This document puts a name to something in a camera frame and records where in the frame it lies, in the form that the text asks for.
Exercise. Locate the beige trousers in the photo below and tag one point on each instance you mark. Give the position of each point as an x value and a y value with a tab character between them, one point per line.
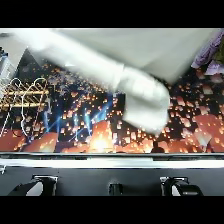
143	93

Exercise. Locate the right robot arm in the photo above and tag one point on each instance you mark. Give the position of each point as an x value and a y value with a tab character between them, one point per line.
186	190

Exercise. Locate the brown clothes hanger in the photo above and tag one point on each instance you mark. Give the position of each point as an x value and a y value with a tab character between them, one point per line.
30	92
23	105

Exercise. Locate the white clothes hanger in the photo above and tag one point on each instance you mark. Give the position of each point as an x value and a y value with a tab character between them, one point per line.
22	100

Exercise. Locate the purple garment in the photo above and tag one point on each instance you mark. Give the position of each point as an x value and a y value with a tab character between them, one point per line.
208	50

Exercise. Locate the silver frame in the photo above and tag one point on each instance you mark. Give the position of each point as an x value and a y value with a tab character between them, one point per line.
110	163

